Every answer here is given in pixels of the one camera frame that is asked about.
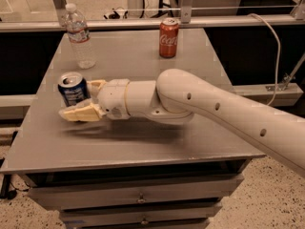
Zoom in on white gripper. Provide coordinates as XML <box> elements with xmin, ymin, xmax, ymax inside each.
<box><xmin>59</xmin><ymin>79</ymin><xmax>130</xmax><ymax>122</ymax></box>

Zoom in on blue pepsi can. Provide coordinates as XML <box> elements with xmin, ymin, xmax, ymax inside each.
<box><xmin>58</xmin><ymin>72</ymin><xmax>90</xmax><ymax>107</ymax></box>

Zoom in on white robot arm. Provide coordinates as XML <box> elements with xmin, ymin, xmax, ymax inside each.
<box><xmin>59</xmin><ymin>69</ymin><xmax>305</xmax><ymax>177</ymax></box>

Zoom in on red coca-cola can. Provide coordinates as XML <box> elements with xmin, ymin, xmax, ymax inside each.
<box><xmin>159</xmin><ymin>17</ymin><xmax>179</xmax><ymax>58</ymax></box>

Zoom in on clear plastic water bottle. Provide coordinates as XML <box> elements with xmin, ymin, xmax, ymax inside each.
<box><xmin>64</xmin><ymin>3</ymin><xmax>96</xmax><ymax>69</ymax></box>

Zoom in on grey metal drawer cabinet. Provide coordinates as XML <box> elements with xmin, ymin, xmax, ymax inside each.
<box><xmin>1</xmin><ymin>40</ymin><xmax>259</xmax><ymax>229</ymax></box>

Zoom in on lower grey drawer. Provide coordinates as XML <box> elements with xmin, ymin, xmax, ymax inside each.
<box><xmin>60</xmin><ymin>202</ymin><xmax>222</xmax><ymax>227</ymax></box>

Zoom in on grey drawer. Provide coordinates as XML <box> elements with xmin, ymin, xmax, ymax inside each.
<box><xmin>60</xmin><ymin>202</ymin><xmax>222</xmax><ymax>227</ymax></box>
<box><xmin>29</xmin><ymin>174</ymin><xmax>244</xmax><ymax>211</ymax></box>

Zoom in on upper grey drawer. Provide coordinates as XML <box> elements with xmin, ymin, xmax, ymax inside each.
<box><xmin>29</xmin><ymin>174</ymin><xmax>244</xmax><ymax>211</ymax></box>

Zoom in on black cables on floor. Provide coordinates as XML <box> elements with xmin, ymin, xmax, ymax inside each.
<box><xmin>103</xmin><ymin>7</ymin><xmax>129</xmax><ymax>20</ymax></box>

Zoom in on grey metal rail frame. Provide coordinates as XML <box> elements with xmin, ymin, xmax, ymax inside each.
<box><xmin>0</xmin><ymin>6</ymin><xmax>305</xmax><ymax>32</ymax></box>

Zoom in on white cable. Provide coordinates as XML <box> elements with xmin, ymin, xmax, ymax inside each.
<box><xmin>247</xmin><ymin>12</ymin><xmax>282</xmax><ymax>107</ymax></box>

